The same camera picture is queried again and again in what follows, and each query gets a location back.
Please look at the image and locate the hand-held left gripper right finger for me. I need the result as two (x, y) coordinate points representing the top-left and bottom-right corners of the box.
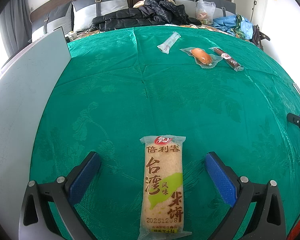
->
(204, 151), (287, 240)

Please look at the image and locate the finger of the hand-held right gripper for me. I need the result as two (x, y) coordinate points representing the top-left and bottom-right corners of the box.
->
(287, 113), (300, 134)

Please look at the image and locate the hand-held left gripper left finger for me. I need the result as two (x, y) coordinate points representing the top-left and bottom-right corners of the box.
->
(19, 151), (102, 240)

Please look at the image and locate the rice cracker packet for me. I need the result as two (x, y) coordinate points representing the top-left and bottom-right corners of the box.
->
(137, 135), (192, 240)

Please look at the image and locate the green patterned cloth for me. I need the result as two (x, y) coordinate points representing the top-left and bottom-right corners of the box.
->
(30, 26), (300, 240)

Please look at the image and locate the dark handbag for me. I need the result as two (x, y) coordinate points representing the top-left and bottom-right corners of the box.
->
(251, 25), (271, 50)

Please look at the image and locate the brown sausage packet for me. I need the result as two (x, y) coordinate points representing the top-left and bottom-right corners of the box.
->
(209, 47), (245, 72)

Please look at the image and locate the orange bun clear packet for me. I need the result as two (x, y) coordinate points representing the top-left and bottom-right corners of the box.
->
(179, 47), (223, 68)

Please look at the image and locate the blue cloth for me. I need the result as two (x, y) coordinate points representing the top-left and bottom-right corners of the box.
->
(212, 15), (253, 40)

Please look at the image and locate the clear plastic food bag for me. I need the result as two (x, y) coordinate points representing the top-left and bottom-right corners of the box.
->
(196, 1), (216, 25)

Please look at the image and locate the patterned bedsheet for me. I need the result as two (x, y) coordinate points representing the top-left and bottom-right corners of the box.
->
(66, 28), (101, 42)

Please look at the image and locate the clear tube packet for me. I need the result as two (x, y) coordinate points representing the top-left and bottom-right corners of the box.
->
(157, 32), (182, 55)

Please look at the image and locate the grey curtain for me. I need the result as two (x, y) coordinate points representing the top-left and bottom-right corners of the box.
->
(0, 0), (32, 58)

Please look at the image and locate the black puffer jacket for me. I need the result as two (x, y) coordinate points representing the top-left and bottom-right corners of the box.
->
(91, 0), (202, 32)

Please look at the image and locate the beige cloth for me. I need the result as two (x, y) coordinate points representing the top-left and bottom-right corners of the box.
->
(133, 0), (176, 8)

